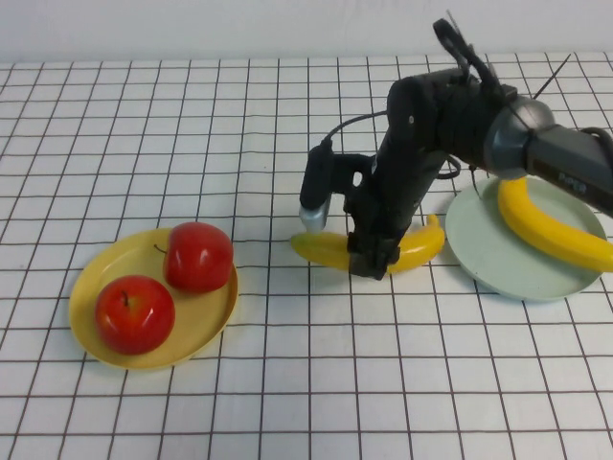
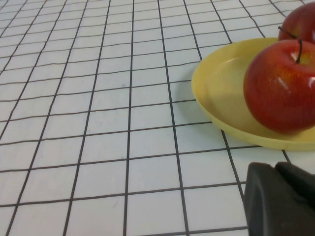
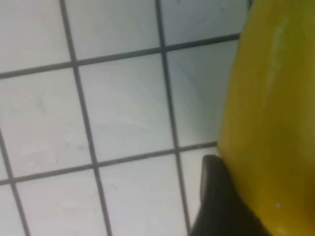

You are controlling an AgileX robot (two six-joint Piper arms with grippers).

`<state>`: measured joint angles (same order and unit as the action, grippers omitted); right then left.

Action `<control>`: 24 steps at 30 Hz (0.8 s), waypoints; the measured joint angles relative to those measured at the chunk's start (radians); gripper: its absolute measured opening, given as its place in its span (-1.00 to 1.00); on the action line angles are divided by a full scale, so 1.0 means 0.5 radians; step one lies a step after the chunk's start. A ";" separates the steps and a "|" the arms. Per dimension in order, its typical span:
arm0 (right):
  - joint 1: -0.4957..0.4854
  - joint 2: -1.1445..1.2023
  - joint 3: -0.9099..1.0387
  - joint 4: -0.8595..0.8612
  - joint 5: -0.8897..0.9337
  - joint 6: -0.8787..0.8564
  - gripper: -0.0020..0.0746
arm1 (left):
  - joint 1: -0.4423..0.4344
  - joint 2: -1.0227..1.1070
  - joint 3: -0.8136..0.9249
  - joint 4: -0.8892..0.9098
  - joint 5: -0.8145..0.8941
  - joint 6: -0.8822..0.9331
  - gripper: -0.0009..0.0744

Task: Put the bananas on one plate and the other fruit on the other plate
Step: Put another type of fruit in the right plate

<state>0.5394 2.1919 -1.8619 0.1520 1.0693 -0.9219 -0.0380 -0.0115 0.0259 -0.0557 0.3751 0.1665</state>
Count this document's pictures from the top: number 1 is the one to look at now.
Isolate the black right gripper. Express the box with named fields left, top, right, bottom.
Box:
left=347, top=189, right=422, bottom=282

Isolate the yellow banana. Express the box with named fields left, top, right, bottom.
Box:
left=289, top=214, right=446, bottom=275
left=496, top=177, right=613, bottom=275

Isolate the red apple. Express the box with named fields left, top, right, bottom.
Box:
left=153, top=221, right=235, bottom=293
left=94, top=275, right=176, bottom=357

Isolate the pale green round plate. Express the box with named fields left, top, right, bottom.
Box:
left=443, top=177, right=609, bottom=303

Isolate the yellow round plate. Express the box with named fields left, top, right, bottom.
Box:
left=68, top=228, right=239, bottom=371

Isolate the white grid tablecloth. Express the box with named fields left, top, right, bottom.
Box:
left=0, top=52, right=613, bottom=460

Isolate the black zip tie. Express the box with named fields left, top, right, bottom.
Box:
left=534, top=53, right=574, bottom=100

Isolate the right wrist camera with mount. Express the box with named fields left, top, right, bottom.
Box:
left=299, top=143, right=380, bottom=236

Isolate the black right camera cable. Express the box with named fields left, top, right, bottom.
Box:
left=323, top=110, right=390, bottom=150

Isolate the black right arm cable loop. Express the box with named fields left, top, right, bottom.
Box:
left=433, top=18, right=517, bottom=97

